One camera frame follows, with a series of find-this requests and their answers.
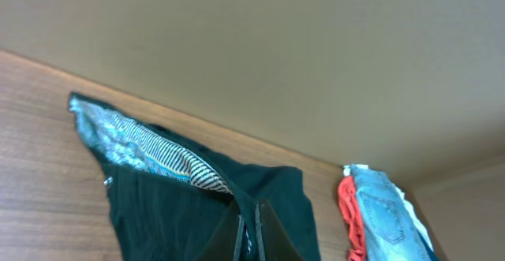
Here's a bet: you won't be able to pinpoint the light denim shorts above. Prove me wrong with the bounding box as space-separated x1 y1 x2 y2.
349 165 432 261

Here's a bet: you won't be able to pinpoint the black shorts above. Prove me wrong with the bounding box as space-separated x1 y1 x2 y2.
69 92 320 260

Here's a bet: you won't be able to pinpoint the red garment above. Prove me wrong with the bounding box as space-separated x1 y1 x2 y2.
337 176 367 261

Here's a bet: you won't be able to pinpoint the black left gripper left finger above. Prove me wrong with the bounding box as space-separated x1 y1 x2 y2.
196 203 245 261

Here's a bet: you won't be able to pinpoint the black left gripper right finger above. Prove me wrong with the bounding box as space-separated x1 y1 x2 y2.
255 199 303 261

